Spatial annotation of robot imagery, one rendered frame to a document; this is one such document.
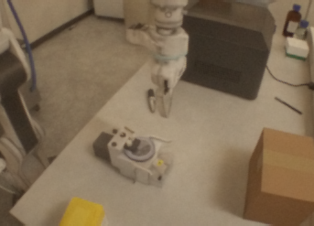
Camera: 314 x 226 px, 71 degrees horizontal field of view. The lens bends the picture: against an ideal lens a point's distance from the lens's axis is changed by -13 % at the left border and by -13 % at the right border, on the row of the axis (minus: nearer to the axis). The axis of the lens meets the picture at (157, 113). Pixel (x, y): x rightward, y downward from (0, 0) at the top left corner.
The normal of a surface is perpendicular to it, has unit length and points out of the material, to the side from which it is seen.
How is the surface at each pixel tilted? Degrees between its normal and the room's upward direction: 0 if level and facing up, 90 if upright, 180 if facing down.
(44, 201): 0
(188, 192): 0
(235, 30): 58
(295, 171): 0
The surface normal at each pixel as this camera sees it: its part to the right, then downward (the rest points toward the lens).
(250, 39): -0.37, 0.12
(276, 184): 0.00, -0.73
